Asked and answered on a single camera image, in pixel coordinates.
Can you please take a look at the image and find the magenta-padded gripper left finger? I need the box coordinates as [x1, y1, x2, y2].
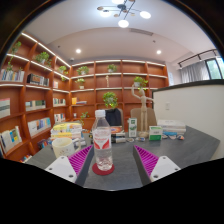
[44, 143, 97, 188]

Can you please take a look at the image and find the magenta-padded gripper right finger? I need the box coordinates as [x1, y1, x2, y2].
[132, 144, 182, 187]

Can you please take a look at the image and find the clear red-labelled water bottle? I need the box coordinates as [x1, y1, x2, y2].
[91, 109, 114, 172]

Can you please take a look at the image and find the white mug with red print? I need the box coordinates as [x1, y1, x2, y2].
[51, 137, 81, 159]

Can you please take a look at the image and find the small green-white box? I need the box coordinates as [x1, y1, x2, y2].
[148, 125, 164, 141]

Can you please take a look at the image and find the colourful stack of books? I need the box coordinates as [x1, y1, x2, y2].
[49, 122, 84, 141]

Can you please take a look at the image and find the white stack of books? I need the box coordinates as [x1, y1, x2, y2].
[156, 119, 187, 136]

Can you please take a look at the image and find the tall green-white carton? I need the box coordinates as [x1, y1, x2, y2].
[128, 117, 138, 138]

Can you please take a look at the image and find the dark stack of books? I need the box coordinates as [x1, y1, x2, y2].
[109, 124, 127, 144]

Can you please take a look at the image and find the tan chair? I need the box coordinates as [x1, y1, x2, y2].
[129, 107, 158, 129]

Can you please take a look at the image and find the wooden artist mannequin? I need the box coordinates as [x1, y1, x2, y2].
[130, 84, 154, 138]

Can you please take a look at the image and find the dark blue chair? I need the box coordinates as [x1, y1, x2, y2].
[104, 108, 124, 128]

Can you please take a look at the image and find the white partition with dark top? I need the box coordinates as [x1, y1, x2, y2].
[152, 79, 224, 160]

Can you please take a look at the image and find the wooden shelf unit with books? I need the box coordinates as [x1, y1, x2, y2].
[0, 31, 169, 164]

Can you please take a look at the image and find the grey window curtain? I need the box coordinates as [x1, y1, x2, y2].
[180, 60, 210, 84]

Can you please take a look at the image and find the window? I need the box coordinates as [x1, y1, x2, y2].
[204, 56, 224, 81]

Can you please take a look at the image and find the ceiling air vent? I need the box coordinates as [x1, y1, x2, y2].
[129, 27, 154, 37]

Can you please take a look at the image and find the branched ceiling lamp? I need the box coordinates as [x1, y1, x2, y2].
[96, 0, 152, 29]

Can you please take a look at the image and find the black ceiling track rail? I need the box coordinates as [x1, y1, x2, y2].
[177, 48, 219, 69]

